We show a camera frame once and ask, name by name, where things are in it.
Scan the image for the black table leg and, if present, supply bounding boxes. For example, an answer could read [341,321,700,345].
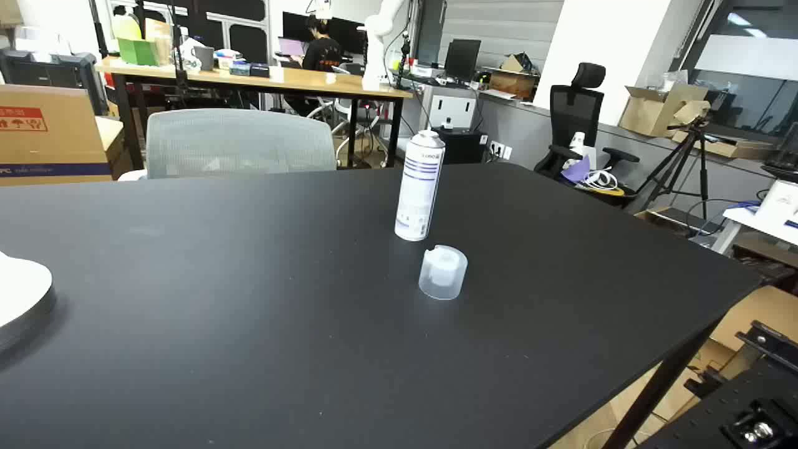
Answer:
[602,331,708,449]

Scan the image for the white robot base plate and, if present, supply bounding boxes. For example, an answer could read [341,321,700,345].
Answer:
[0,250,54,335]

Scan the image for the white plastic bottle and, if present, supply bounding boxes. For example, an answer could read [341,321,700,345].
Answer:
[569,130,602,174]

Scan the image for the black office chair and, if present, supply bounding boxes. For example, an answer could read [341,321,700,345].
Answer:
[533,60,643,200]

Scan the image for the white plastic cup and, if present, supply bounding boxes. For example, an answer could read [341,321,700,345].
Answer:
[417,242,471,305]

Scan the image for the open brown cardboard box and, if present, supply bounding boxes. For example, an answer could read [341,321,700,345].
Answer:
[619,82,713,139]

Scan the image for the white side table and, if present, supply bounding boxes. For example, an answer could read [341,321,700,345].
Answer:
[710,176,798,256]

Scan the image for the wide black monitor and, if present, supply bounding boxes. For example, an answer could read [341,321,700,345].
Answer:
[280,10,369,60]

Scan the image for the person in black shirt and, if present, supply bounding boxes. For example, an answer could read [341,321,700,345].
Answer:
[296,18,350,75]

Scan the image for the white cabinet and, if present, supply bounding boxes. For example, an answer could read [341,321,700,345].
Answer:
[421,82,482,133]

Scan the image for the green box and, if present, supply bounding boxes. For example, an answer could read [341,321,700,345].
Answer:
[115,34,163,67]

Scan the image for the grey fabric chair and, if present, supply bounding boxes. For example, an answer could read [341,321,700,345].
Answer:
[145,107,340,183]

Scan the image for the wooden desk with black legs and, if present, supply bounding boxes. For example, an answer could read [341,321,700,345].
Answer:
[103,58,417,173]

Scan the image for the black camera tripod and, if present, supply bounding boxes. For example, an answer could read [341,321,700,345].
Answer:
[627,115,723,225]

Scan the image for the white aerosol spray bottle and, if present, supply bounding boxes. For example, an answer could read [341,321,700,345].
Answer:
[391,126,448,245]

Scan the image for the small black monitor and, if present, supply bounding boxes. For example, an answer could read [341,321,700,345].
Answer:
[442,37,485,84]

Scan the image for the cardboard box with red label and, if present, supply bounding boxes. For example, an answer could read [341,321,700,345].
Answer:
[0,82,115,186]

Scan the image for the small brown cardboard box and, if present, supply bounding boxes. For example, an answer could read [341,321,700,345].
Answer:
[485,53,542,103]

